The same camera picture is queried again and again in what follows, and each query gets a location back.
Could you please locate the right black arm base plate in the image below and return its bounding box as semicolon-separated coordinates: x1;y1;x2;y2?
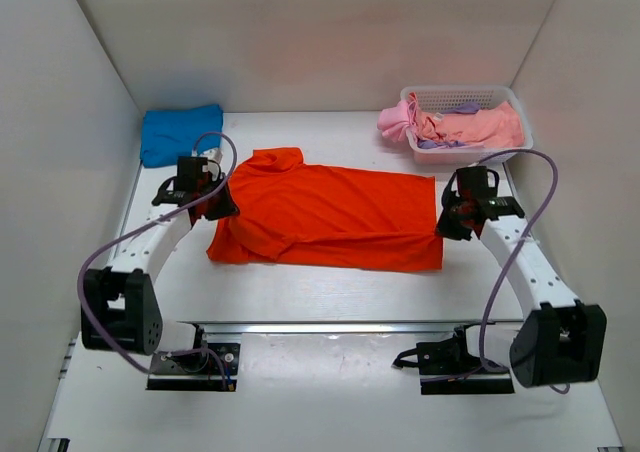
392;337;515;396

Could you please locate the orange t-shirt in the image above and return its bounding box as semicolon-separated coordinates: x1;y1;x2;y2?
207;147;443;272

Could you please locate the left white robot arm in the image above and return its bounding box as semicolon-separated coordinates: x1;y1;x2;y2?
81;157;239;370

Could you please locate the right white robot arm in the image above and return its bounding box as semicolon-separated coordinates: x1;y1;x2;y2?
392;165;607;388

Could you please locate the light pink t-shirt in basket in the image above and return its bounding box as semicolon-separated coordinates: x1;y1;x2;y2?
414;101;525;149

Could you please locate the folded blue t-shirt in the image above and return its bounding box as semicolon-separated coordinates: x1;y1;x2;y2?
140;104;223;168

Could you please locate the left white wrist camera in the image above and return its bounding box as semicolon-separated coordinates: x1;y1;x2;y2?
204;148;223;164

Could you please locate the pink t-shirt over basket edge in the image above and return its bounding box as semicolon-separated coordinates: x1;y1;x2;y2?
377;94;419;142

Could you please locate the white plastic basket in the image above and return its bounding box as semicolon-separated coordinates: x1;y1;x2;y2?
400;85;534;166

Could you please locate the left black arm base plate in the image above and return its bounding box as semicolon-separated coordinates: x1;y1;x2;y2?
146;342;241;393

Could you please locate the aluminium rail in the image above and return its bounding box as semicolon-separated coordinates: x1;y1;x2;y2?
174;319;536;337

